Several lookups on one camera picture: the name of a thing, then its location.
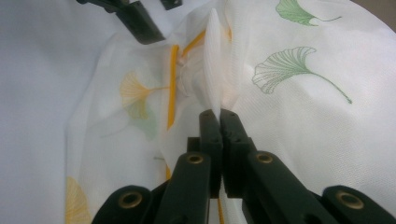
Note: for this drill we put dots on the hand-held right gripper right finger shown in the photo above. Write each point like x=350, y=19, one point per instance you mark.
x=258, y=183

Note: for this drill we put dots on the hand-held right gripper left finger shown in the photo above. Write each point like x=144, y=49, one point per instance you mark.
x=199, y=180

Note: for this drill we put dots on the leaf print mesh laundry bag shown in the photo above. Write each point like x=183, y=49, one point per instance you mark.
x=295, y=124

